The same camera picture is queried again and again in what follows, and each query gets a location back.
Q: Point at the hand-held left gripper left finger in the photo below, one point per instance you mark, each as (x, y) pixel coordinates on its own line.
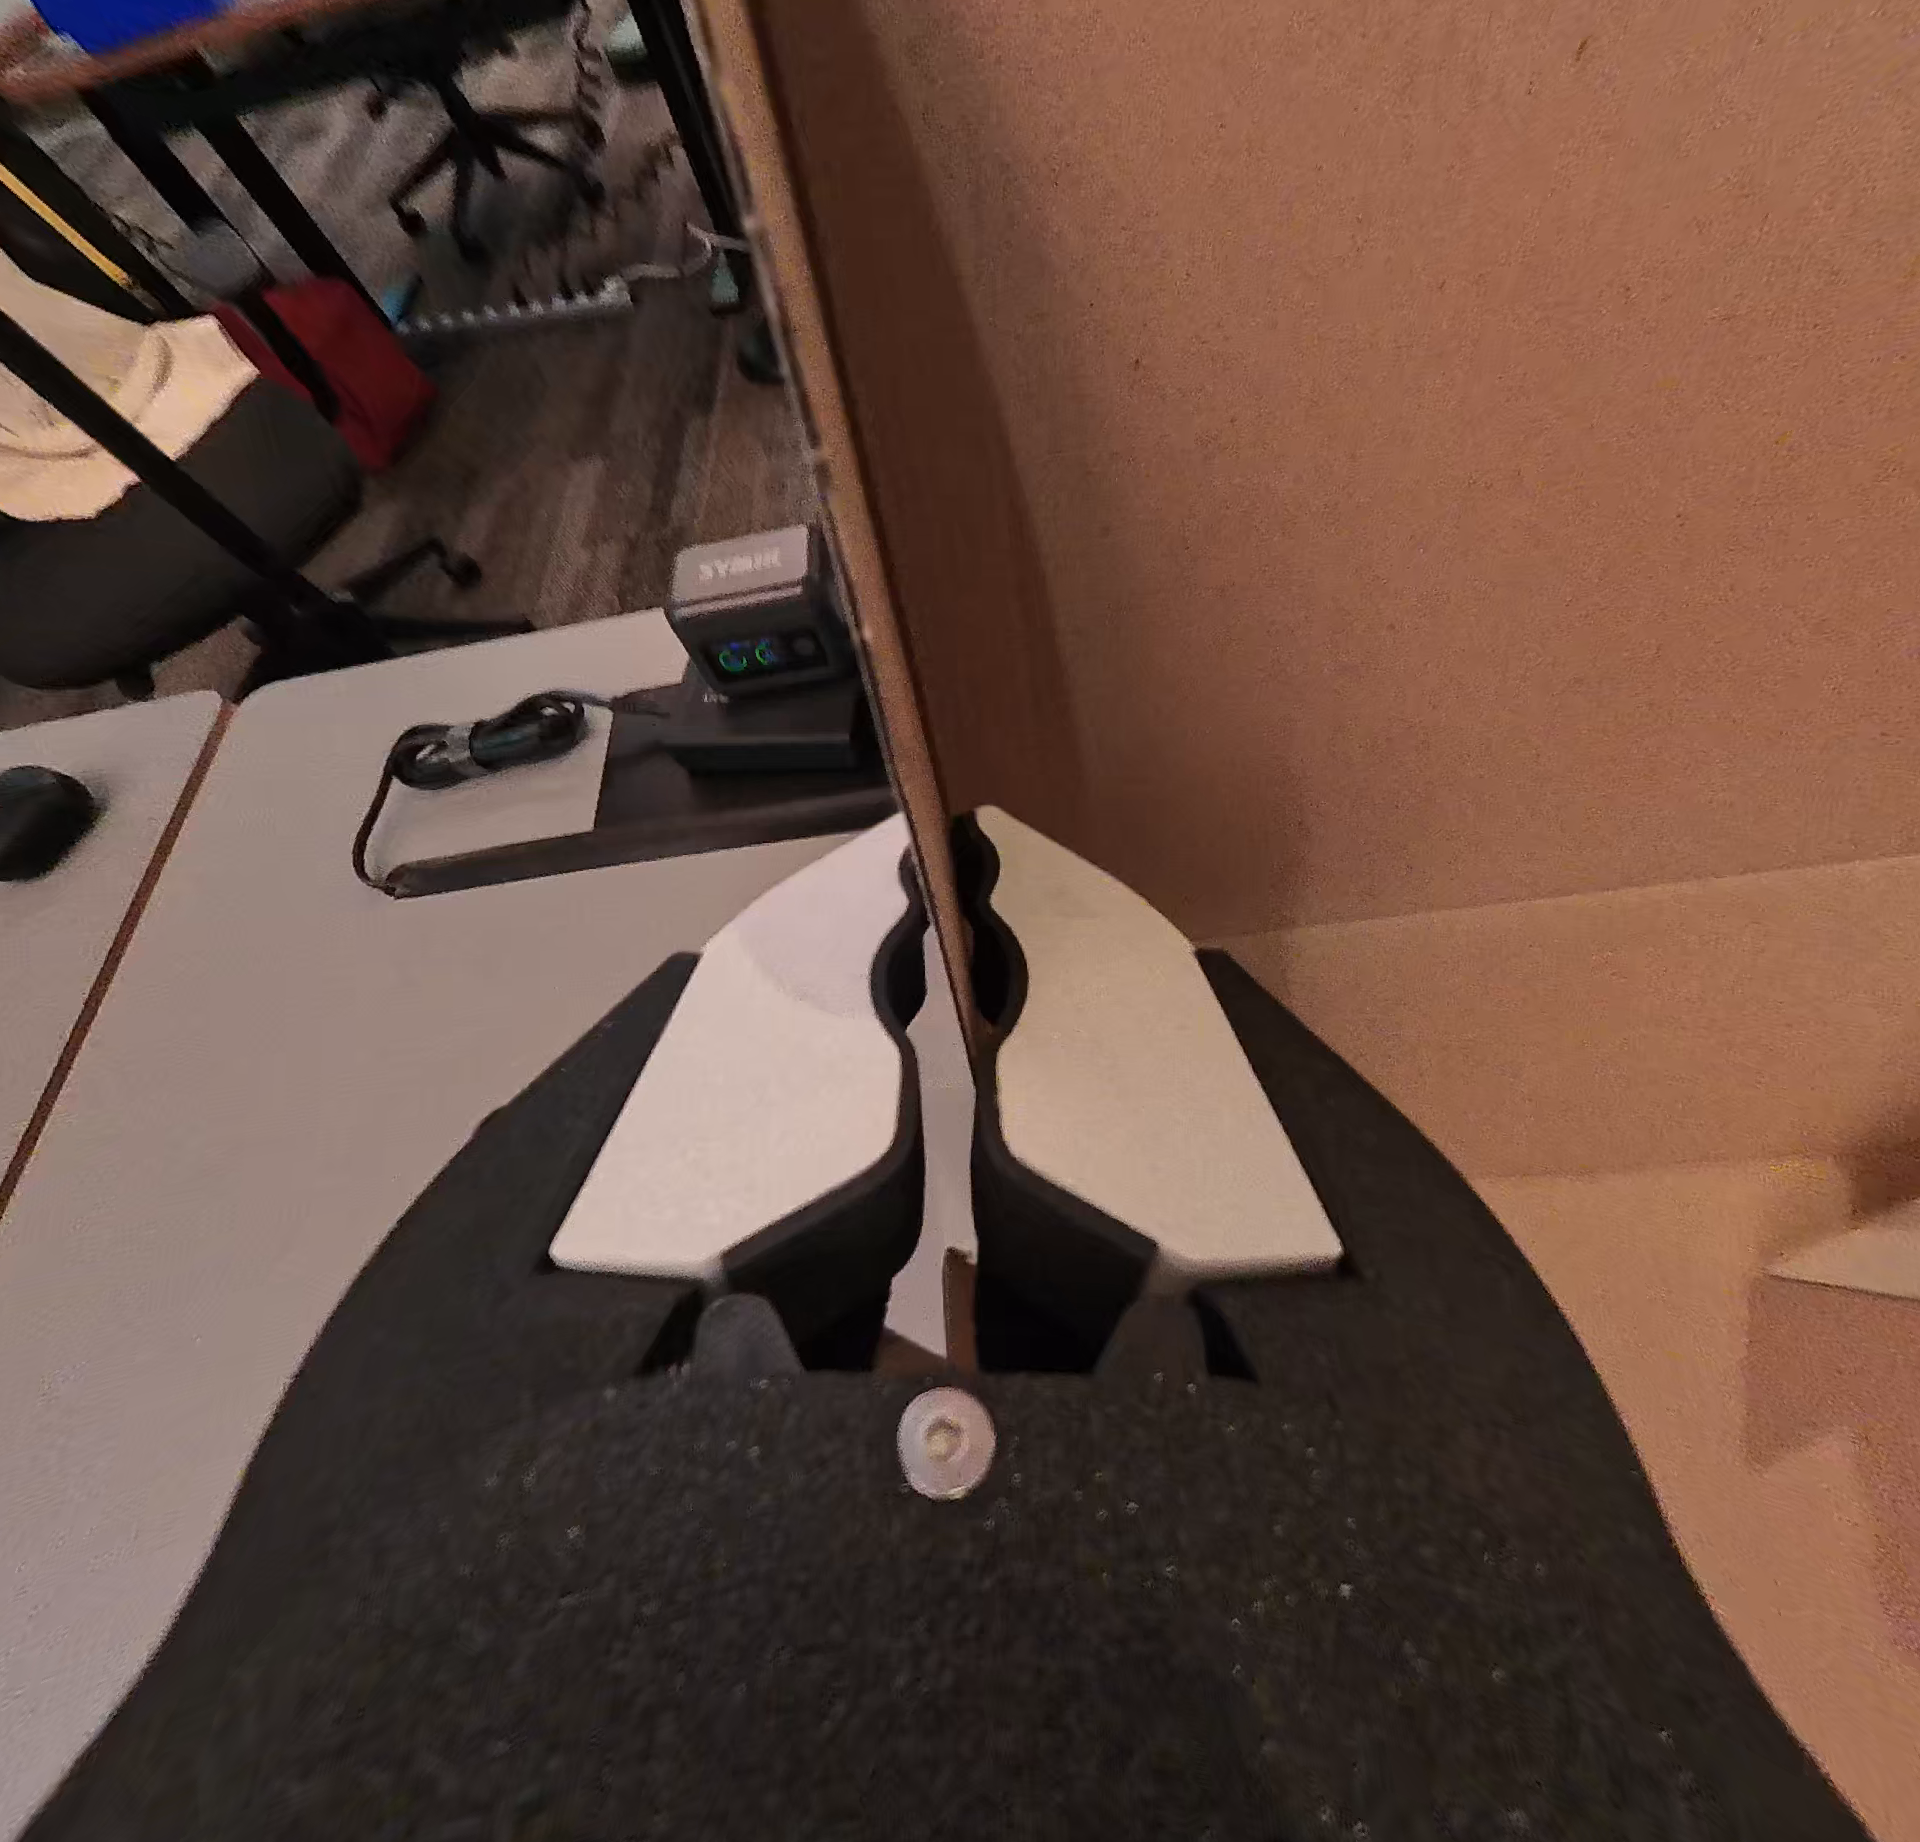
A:
(750, 1093)

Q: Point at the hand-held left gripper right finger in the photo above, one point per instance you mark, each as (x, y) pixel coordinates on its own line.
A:
(1141, 1093)

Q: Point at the cardboard box with lid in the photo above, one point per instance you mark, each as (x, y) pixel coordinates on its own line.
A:
(1351, 522)

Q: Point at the black adapter block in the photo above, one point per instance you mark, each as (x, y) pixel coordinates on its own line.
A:
(780, 741)

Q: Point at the grey charger with green lights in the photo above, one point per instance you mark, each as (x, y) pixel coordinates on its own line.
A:
(750, 596)

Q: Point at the black computer mouse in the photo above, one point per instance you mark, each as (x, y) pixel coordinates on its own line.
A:
(38, 819)

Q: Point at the dark beanbag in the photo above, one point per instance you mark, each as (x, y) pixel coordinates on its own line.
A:
(181, 537)

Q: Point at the white power strip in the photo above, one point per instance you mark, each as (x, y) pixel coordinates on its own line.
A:
(524, 308)

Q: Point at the red bag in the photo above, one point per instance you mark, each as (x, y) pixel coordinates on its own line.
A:
(344, 357)

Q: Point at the white cloth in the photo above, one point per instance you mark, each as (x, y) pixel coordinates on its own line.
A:
(91, 403)

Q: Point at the black office chair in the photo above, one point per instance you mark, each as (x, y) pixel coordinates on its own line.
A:
(465, 133)

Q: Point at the black metal rack frame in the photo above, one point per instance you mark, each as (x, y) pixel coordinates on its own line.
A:
(150, 472)

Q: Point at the wooden desk with black frame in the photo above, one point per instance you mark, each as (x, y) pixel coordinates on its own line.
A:
(271, 14)

